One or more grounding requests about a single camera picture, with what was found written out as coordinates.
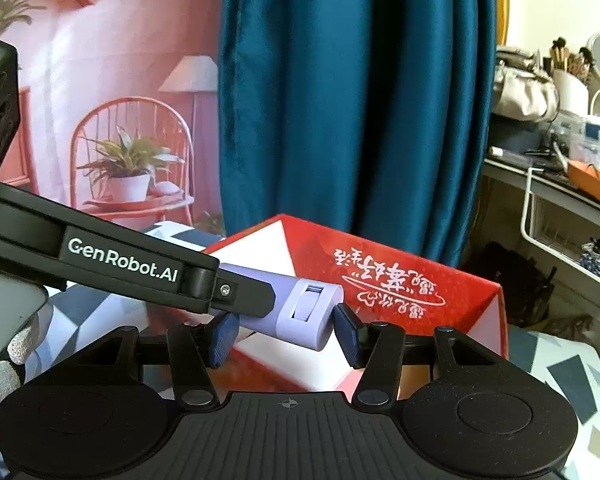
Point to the person's left hand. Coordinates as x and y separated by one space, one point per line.
22 344

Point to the lavender utility knife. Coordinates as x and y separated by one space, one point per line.
300 322

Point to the yellow curtain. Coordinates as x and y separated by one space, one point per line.
502 0

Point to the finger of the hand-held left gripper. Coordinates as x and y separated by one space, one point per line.
245 297

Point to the black desk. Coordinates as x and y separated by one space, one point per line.
510 172

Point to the orange tray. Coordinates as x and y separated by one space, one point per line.
595 182

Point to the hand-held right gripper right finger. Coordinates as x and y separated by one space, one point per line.
350 335

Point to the red strawberry print cardboard box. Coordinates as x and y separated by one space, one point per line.
380 260

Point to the teal curtain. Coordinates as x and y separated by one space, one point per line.
355 110

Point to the clear tube with white cap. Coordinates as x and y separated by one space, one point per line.
505 153

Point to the pink room print backdrop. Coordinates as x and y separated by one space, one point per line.
130 35

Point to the white cap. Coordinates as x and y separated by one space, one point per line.
515 57

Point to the geometric patterned tablecloth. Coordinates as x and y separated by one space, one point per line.
575 385

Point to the black bag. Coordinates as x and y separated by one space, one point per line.
517 135

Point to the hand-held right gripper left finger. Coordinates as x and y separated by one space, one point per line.
222 337

